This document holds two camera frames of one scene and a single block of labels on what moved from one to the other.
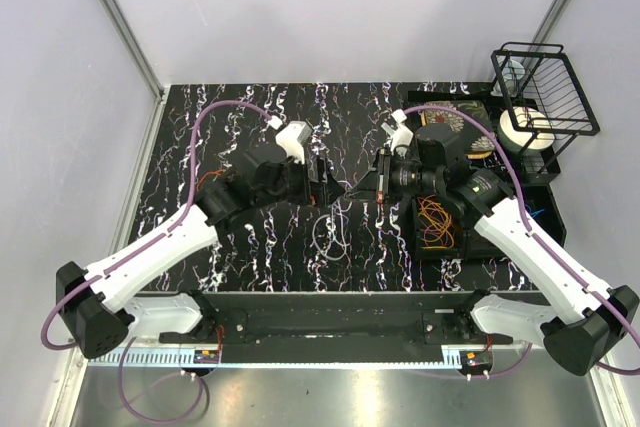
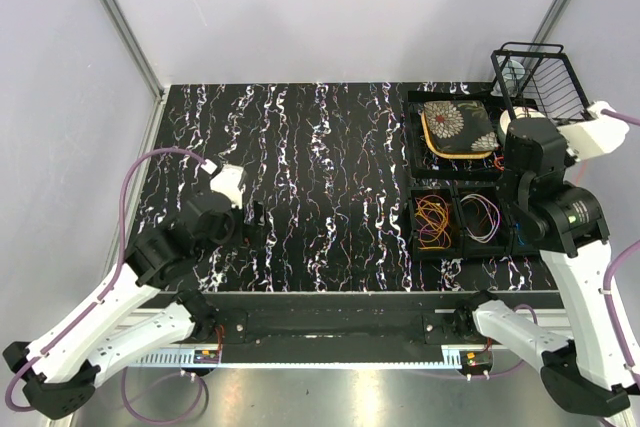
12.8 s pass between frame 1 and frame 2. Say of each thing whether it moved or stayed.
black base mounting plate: stayed
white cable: moved
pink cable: stayed
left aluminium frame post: stayed
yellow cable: stayed
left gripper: moved
